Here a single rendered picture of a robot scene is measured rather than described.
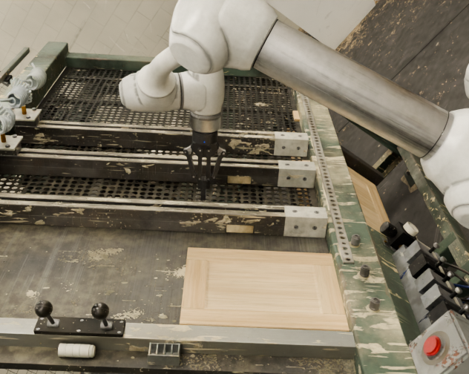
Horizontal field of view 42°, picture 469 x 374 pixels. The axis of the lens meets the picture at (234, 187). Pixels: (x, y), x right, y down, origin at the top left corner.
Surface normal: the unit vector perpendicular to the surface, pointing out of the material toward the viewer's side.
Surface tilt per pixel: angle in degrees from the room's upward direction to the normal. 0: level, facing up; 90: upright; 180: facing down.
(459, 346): 0
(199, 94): 97
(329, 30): 90
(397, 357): 57
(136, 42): 90
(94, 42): 90
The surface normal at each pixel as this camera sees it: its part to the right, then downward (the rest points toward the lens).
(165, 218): 0.00, 0.50
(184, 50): -0.51, 0.77
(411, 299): -0.81, -0.51
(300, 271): 0.05, -0.87
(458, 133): -0.47, -0.37
